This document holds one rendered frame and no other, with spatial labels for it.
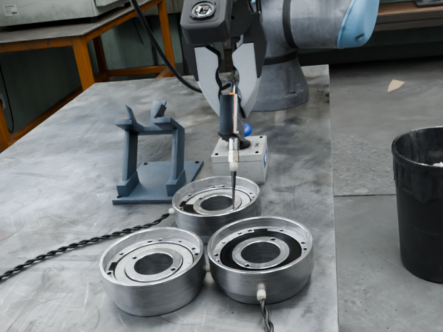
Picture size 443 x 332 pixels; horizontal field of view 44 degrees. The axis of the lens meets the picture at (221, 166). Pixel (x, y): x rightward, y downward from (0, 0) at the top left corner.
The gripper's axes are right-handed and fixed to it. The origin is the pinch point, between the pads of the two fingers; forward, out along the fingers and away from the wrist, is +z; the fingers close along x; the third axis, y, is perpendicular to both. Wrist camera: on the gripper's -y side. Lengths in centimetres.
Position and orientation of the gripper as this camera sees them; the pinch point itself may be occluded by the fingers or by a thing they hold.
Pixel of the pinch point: (232, 109)
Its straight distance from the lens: 65.2
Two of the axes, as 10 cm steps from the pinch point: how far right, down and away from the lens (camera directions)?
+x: -9.7, 0.3, 2.4
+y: 2.1, -4.2, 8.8
